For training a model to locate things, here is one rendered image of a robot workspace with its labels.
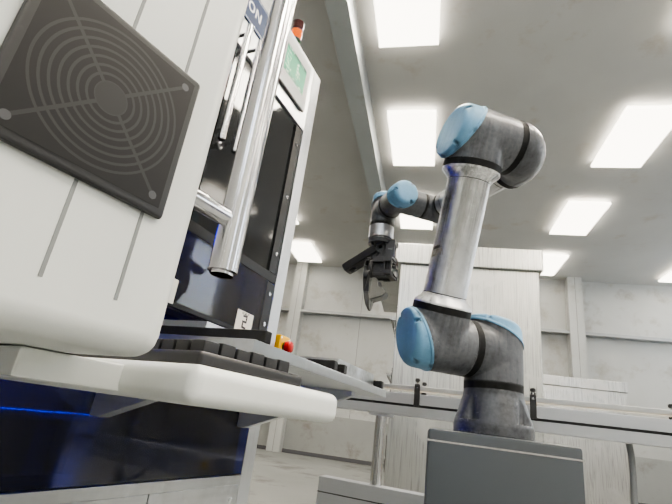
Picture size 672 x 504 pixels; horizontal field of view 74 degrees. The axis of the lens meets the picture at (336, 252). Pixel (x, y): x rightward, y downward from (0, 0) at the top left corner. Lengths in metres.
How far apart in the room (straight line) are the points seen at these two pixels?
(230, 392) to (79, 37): 0.26
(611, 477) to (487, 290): 4.55
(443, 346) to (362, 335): 10.21
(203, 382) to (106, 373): 0.09
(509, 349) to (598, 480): 6.84
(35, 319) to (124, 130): 0.13
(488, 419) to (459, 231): 0.35
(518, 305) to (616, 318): 8.14
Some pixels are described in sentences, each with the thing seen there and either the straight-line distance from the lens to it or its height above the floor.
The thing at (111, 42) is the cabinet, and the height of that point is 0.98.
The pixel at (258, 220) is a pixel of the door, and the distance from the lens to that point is 1.46.
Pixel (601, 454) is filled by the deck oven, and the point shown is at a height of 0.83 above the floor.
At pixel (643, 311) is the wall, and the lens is 12.11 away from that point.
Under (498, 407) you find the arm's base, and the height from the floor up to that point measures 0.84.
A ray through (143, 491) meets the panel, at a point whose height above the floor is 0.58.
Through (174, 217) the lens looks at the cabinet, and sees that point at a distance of 0.34.
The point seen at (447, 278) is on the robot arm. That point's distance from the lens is 0.89.
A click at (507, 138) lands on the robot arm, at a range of 0.96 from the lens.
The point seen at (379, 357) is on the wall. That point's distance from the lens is 10.94.
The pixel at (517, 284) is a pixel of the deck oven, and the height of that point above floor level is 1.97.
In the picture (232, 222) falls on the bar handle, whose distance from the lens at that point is 0.39.
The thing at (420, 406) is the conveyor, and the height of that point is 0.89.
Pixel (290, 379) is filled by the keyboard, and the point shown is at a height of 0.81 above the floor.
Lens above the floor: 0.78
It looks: 21 degrees up
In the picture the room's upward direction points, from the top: 8 degrees clockwise
